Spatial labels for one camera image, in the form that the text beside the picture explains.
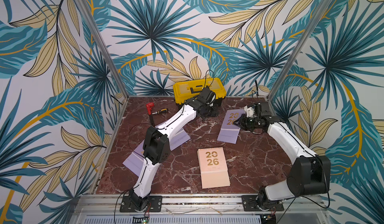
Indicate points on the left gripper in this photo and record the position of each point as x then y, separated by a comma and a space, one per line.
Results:
214, 114

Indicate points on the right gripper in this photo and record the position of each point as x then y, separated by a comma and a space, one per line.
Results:
245, 123

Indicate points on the purple calendar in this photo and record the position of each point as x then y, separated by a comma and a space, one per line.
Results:
134, 162
229, 132
180, 138

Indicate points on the pink calendar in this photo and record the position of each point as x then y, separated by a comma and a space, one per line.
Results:
213, 168

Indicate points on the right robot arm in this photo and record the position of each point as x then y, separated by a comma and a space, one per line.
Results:
310, 172

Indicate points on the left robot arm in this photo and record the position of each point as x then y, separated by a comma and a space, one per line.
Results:
157, 144

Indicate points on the yellow black toolbox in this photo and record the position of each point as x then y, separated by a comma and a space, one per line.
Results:
188, 89

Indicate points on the yellow black screwdriver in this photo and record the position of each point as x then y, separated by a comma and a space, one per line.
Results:
162, 111

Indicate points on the red clamp tool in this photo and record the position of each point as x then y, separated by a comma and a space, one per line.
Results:
149, 107

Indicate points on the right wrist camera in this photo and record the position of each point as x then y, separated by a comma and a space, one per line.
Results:
250, 111

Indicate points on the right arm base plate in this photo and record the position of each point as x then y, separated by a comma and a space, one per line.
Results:
252, 203

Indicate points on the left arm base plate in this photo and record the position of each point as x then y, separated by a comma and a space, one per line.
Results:
153, 204

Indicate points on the aluminium front rail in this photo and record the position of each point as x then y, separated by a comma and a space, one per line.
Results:
197, 209

